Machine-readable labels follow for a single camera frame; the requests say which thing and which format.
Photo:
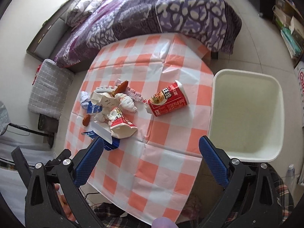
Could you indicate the black floor stand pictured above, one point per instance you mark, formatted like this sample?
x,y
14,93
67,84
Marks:
x,y
50,136

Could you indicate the white flat wrapper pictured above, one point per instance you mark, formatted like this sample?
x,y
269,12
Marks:
x,y
102,130

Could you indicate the grey plaid cushion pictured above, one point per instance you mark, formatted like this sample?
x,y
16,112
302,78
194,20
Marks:
x,y
49,89

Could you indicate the torn red noodle cup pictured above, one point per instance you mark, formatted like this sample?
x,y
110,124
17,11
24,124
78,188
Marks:
x,y
120,126

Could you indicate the long orange peel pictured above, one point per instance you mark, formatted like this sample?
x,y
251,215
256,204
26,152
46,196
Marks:
x,y
120,88

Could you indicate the white notched foam strip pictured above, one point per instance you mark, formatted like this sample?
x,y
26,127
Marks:
x,y
107,89

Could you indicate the grey paper ball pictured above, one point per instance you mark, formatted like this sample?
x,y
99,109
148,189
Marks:
x,y
84,99

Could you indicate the upper Ganten water carton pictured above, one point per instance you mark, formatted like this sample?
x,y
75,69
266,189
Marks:
x,y
299,72

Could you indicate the folded white floral duvet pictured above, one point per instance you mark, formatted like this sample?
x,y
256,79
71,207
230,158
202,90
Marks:
x,y
80,10

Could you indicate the dark bed headboard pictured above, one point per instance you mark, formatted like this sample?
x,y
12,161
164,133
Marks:
x,y
51,36

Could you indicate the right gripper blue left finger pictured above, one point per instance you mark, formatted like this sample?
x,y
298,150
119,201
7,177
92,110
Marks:
x,y
85,160

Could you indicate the white plastic trash bin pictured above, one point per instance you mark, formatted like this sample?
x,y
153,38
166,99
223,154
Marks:
x,y
247,115

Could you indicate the blue biscuit box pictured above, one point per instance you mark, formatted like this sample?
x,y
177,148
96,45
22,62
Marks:
x,y
98,113

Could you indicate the clear water bottle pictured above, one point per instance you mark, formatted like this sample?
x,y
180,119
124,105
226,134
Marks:
x,y
290,176

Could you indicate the person's left hand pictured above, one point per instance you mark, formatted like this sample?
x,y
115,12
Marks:
x,y
64,204

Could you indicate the black waste basket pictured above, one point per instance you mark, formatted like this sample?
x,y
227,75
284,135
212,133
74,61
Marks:
x,y
48,124

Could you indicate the wooden bookshelf with books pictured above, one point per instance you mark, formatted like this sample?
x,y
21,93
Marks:
x,y
288,19

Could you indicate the white tissue wad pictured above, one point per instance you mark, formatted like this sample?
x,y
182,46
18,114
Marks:
x,y
126,102

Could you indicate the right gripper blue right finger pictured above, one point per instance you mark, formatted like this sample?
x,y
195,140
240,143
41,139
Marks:
x,y
216,160

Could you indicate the orange white checkered tablecloth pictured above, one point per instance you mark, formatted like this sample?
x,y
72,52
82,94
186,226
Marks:
x,y
152,172

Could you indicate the crushed cartoon paper cup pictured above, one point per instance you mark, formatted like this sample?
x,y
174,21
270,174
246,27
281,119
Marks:
x,y
104,99

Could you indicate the purple patterned bed quilt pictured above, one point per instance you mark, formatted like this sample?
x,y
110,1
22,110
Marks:
x,y
213,22

